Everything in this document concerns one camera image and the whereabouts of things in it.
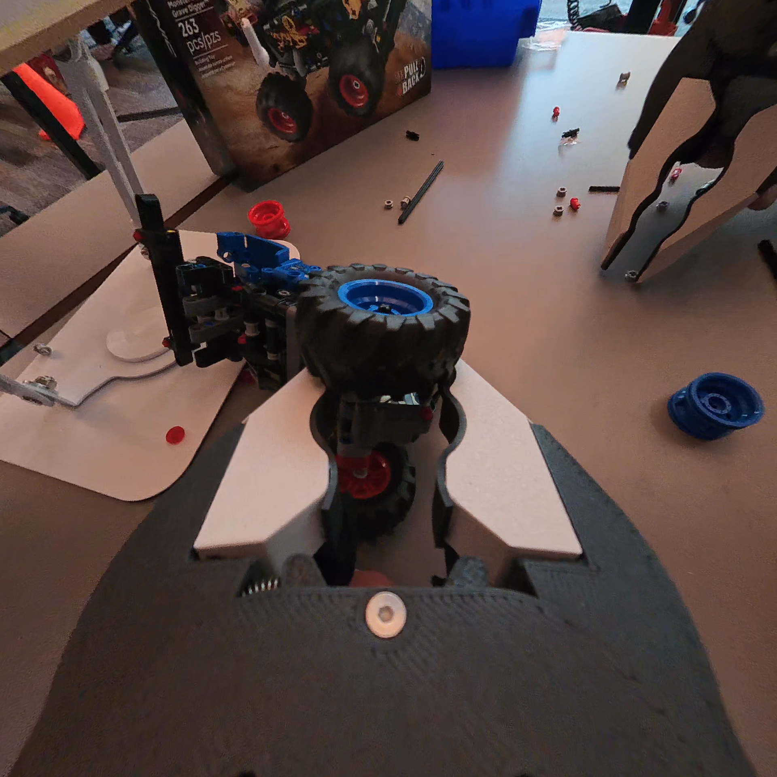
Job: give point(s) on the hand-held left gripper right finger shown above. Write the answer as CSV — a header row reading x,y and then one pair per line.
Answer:
x,y
516,485

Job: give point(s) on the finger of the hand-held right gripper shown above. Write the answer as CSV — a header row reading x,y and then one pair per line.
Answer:
x,y
728,200
661,139

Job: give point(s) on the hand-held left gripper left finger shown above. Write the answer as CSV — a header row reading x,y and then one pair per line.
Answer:
x,y
267,485

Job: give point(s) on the black toy wheel red rim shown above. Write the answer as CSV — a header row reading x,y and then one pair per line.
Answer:
x,y
370,479

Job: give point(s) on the black toy wheel blue rim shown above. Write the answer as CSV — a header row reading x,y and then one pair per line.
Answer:
x,y
376,346

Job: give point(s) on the toy brick monster truck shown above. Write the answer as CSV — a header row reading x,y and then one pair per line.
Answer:
x,y
212,303

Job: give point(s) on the long black axle rod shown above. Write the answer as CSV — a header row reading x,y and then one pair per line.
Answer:
x,y
420,193

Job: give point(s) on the grey desk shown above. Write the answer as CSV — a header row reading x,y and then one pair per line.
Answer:
x,y
546,303

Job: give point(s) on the small black connector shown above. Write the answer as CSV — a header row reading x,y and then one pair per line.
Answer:
x,y
570,133

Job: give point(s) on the clear plastic bag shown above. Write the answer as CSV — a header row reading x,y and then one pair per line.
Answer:
x,y
540,41

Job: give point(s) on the white base metal stand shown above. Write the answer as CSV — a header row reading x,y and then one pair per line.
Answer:
x,y
91,437

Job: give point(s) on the blue storage bin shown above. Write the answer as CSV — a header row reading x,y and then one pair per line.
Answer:
x,y
479,36

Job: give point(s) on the printed toy truck box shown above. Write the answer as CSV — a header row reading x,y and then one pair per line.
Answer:
x,y
273,109

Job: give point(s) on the orange plastic piece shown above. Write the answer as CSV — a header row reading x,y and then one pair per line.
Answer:
x,y
60,103

